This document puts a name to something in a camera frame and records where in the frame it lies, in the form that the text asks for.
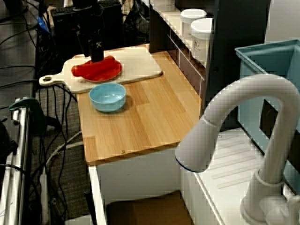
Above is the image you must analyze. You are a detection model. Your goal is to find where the black bulky object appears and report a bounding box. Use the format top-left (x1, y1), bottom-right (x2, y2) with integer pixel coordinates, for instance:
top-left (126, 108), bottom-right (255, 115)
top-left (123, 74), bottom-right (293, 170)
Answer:
top-left (0, 117), bottom-right (19, 165)

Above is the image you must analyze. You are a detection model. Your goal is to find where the white cable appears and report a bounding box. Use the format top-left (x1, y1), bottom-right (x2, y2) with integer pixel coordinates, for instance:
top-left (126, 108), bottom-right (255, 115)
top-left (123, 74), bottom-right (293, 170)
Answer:
top-left (45, 131), bottom-right (83, 166)

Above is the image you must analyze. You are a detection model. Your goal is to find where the red toy sausage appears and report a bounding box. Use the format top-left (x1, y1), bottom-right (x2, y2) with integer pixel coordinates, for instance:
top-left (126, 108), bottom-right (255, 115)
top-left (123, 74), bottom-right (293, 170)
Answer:
top-left (71, 55), bottom-right (117, 77)

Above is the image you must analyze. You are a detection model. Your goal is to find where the blue plastic clip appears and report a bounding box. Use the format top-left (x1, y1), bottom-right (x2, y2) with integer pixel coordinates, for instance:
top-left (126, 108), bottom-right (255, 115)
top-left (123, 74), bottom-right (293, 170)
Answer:
top-left (37, 16), bottom-right (51, 35)

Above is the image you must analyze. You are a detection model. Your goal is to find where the black computer box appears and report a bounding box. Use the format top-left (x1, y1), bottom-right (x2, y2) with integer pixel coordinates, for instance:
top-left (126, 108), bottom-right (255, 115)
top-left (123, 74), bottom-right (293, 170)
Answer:
top-left (51, 3), bottom-right (122, 57)

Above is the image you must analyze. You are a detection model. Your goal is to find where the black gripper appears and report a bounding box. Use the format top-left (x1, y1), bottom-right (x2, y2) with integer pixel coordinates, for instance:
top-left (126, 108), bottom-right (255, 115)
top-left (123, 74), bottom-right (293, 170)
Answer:
top-left (75, 10), bottom-right (106, 63)

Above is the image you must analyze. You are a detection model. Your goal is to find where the green clamp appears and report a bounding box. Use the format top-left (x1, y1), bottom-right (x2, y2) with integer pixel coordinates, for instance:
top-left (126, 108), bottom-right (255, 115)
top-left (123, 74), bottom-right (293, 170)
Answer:
top-left (8, 97), bottom-right (59, 132)

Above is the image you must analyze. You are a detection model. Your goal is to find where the blue plastic bin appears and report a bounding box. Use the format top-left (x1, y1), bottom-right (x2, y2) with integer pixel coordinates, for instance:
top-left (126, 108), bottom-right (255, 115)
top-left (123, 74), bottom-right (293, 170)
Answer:
top-left (234, 39), bottom-right (300, 195)

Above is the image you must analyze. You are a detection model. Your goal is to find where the white lidded jar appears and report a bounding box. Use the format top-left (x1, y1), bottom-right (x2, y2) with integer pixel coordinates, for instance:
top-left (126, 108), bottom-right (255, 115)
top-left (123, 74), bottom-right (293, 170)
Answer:
top-left (190, 18), bottom-right (214, 64)
top-left (180, 8), bottom-right (207, 39)

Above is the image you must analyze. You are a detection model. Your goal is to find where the white toy kitchen unit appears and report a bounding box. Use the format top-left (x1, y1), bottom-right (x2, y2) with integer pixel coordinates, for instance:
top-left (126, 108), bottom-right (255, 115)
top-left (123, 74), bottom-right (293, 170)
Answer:
top-left (88, 126), bottom-right (300, 225)

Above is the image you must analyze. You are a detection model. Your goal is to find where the red plate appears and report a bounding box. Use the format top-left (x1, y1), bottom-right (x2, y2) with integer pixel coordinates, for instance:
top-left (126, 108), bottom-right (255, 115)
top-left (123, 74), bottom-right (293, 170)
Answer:
top-left (78, 57), bottom-right (123, 83)

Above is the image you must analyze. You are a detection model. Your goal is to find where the light blue bowl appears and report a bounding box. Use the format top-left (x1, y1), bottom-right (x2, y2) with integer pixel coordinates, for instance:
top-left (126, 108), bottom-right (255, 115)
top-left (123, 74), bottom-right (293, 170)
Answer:
top-left (89, 82), bottom-right (127, 113)

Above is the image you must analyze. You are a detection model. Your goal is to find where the black rod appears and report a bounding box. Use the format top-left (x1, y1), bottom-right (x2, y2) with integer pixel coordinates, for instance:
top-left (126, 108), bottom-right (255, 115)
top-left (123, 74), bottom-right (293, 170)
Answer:
top-left (83, 188), bottom-right (97, 225)

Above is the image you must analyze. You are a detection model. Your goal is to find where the black cable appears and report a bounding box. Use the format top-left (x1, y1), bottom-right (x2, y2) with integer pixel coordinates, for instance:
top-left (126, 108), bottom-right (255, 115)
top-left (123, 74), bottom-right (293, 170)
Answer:
top-left (0, 79), bottom-right (38, 89)
top-left (0, 65), bottom-right (36, 70)

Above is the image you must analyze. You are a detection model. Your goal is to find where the black kitchen hutch frame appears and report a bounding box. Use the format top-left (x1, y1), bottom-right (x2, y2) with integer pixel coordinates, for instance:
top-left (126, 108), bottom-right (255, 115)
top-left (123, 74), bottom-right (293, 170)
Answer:
top-left (149, 0), bottom-right (270, 132)

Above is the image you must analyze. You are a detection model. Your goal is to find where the pale wooden cutting board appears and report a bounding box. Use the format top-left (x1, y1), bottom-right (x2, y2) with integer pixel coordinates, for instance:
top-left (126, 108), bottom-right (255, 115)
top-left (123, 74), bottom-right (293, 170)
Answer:
top-left (38, 44), bottom-right (164, 94)

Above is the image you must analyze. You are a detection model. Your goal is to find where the aluminium frame rail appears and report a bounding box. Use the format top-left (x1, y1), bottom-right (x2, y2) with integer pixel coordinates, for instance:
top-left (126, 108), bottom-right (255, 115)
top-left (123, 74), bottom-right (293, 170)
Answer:
top-left (0, 98), bottom-right (31, 225)

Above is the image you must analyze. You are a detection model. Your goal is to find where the white toy faucet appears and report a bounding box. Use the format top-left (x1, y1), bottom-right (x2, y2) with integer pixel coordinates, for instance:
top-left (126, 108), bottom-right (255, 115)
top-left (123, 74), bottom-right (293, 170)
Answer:
top-left (174, 74), bottom-right (300, 225)

